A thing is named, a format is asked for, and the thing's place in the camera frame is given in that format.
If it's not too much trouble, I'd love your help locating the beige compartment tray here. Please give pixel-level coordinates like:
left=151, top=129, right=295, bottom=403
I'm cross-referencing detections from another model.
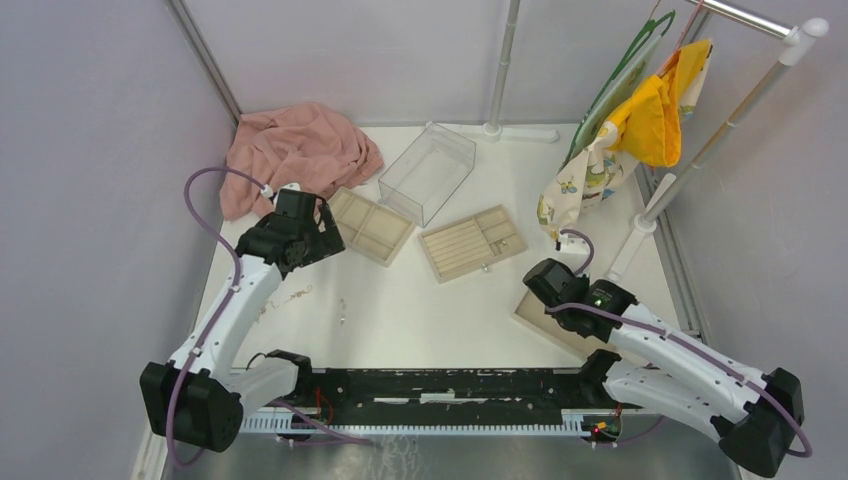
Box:
left=328, top=187, right=415, bottom=267

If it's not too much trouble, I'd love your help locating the silver dangling earring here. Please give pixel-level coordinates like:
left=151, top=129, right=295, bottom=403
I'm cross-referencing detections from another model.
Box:
left=491, top=240, right=508, bottom=255

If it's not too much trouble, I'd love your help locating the beige ring roll tray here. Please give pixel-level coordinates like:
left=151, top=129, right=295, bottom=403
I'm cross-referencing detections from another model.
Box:
left=420, top=205, right=528, bottom=284

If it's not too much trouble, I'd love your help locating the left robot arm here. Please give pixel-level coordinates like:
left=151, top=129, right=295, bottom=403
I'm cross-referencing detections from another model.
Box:
left=140, top=189, right=345, bottom=452

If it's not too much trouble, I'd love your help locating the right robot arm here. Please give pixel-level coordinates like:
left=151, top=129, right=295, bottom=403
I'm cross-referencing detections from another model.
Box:
left=522, top=258, right=813, bottom=478

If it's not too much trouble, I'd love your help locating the beige open flat tray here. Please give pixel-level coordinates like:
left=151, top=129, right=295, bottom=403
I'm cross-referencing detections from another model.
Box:
left=511, top=290, right=647, bottom=365

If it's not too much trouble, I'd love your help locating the pink crumpled cloth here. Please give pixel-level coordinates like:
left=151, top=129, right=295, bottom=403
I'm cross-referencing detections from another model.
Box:
left=225, top=102, right=384, bottom=199

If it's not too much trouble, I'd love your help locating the cream cartoon print garment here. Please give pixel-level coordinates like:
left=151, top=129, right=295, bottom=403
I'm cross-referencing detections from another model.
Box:
left=536, top=39, right=713, bottom=241

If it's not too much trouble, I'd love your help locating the clear acrylic box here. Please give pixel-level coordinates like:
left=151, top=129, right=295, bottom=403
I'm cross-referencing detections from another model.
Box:
left=378, top=122, right=477, bottom=227

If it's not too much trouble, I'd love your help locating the yellow garment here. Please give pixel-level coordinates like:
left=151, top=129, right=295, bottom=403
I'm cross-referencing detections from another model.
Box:
left=606, top=39, right=713, bottom=167

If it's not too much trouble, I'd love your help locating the green hanger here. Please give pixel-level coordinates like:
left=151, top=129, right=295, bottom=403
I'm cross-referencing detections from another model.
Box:
left=563, top=9, right=677, bottom=170

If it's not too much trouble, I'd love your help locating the white clothes rack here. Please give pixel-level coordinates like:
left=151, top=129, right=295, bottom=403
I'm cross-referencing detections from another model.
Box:
left=430, top=0, right=831, bottom=284

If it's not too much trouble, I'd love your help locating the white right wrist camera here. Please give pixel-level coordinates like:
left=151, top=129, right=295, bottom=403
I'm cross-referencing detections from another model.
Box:
left=555, top=236, right=592, bottom=258

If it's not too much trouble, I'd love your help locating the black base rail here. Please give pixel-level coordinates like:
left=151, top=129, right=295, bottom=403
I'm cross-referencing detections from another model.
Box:
left=285, top=368, right=619, bottom=427

